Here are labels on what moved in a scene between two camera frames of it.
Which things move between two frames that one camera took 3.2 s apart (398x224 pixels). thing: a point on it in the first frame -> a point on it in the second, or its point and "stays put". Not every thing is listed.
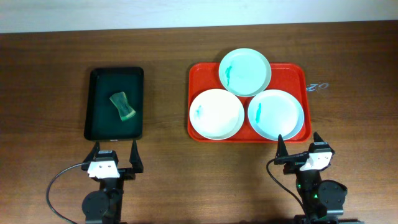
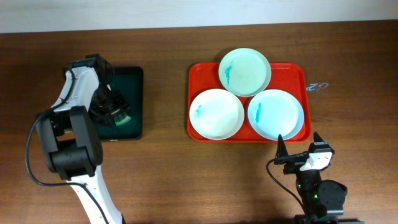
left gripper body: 126,171 -> 112,109
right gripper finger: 317,138 stays put
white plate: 216,114 stays put
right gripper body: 292,158 stays put
